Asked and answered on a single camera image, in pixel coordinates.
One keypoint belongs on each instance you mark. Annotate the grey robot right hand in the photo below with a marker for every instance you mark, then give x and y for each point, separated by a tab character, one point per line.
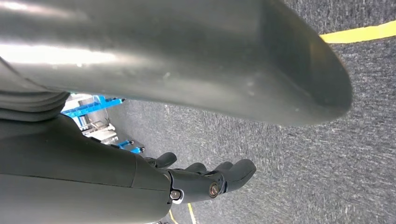
77	179

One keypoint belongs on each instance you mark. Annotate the yellow floor tape outline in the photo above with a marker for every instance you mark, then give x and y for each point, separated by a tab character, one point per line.
191	215
359	34

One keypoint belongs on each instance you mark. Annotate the blue metal shelf rack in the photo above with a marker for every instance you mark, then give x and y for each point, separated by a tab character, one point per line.
89	106
127	143

